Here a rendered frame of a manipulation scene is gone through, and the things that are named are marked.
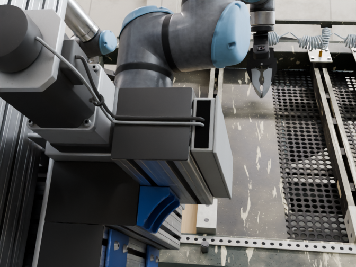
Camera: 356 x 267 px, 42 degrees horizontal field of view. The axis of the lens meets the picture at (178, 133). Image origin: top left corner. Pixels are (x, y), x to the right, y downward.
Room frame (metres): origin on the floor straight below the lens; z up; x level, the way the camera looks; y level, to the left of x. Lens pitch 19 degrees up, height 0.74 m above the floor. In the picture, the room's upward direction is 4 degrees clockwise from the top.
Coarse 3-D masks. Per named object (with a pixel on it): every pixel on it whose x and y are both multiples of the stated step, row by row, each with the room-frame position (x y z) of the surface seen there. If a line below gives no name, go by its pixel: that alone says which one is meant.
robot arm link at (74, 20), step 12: (72, 0) 1.22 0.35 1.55; (72, 12) 1.23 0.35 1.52; (84, 12) 1.26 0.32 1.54; (72, 24) 1.27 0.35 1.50; (84, 24) 1.28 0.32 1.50; (84, 36) 1.31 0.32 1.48; (96, 36) 1.33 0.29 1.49; (108, 36) 1.34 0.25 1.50; (84, 48) 1.38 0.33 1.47; (96, 48) 1.36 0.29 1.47; (108, 48) 1.35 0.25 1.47
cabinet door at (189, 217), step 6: (186, 204) 1.57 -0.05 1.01; (192, 204) 1.57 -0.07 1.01; (186, 210) 1.55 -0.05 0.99; (192, 210) 1.55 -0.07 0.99; (186, 216) 1.54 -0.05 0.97; (192, 216) 1.54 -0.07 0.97; (186, 222) 1.53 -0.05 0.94; (192, 222) 1.52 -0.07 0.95; (186, 228) 1.51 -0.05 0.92; (192, 228) 1.51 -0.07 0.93
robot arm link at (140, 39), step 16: (128, 16) 0.81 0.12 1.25; (144, 16) 0.79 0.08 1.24; (160, 16) 0.79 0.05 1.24; (128, 32) 0.80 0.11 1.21; (144, 32) 0.78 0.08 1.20; (160, 32) 0.77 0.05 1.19; (128, 48) 0.80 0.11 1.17; (144, 48) 0.79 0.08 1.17; (160, 48) 0.78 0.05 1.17; (160, 64) 0.80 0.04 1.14
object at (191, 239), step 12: (180, 240) 1.44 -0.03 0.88; (192, 240) 1.44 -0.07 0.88; (204, 240) 1.44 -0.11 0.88; (216, 240) 1.43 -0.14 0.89; (228, 240) 1.43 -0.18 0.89; (240, 240) 1.43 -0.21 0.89; (252, 240) 1.43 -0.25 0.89; (264, 240) 1.43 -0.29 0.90; (324, 252) 1.40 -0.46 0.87; (336, 252) 1.39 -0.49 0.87; (348, 252) 1.39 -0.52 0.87
